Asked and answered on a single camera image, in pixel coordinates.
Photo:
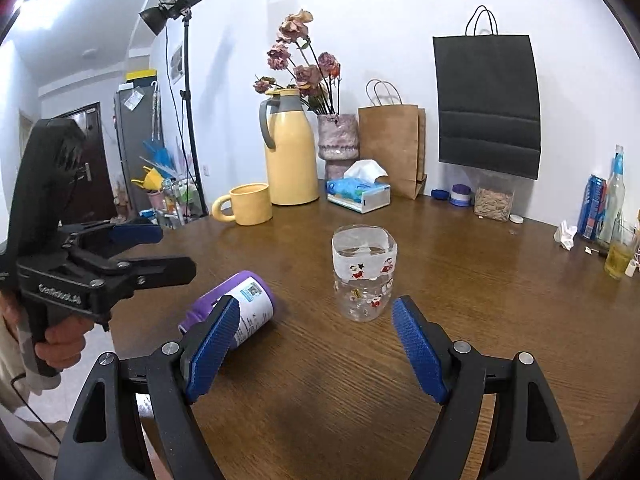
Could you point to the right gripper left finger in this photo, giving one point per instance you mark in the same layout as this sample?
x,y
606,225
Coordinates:
x,y
104,437

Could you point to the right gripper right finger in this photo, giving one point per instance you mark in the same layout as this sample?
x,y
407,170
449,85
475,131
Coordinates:
x,y
528,438

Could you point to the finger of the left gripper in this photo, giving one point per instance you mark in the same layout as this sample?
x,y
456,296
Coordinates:
x,y
106,239
111,280

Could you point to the clear plastic cup with stickers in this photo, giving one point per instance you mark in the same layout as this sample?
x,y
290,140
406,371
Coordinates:
x,y
364,262

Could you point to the person's left hand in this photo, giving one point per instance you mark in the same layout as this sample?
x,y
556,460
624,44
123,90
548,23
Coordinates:
x,y
63,343

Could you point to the dark brown door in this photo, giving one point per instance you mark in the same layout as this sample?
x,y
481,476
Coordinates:
x,y
93,198

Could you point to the purple bottle lying down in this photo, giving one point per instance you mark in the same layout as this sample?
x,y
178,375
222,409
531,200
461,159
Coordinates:
x,y
255,301

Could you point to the grey refrigerator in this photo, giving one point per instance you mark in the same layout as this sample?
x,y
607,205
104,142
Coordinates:
x,y
136,131

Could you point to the yellow mug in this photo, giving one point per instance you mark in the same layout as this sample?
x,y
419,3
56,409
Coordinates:
x,y
245,205

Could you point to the white bottle cap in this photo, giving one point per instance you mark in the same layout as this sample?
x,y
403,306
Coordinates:
x,y
516,218

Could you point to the clear jar of grains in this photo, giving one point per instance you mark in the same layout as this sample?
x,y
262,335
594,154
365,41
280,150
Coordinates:
x,y
494,196

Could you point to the crumpled white tissue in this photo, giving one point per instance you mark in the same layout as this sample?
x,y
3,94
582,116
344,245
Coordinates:
x,y
564,235

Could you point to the purple white small jar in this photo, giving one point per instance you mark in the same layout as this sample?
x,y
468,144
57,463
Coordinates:
x,y
461,195

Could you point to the yellow thermos jug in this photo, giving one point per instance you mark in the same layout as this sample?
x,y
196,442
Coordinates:
x,y
291,157

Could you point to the blue tissue box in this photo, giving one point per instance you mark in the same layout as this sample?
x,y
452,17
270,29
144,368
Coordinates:
x,y
362,188

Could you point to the glass of yellow drink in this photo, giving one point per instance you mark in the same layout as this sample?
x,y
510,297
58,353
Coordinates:
x,y
621,250

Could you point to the clear glass bottle blue cap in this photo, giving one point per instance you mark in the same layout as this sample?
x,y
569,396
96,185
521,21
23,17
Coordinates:
x,y
614,198

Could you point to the studio light on stand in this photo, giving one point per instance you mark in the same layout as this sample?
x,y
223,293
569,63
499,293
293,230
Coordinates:
x,y
155,18

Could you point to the brown paper bag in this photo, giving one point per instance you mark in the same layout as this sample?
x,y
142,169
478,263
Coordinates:
x,y
394,134

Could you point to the pink ceramic vase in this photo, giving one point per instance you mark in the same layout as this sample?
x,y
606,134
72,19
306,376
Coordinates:
x,y
338,143

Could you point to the black paper bag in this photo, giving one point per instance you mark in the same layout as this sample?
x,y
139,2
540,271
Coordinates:
x,y
488,99

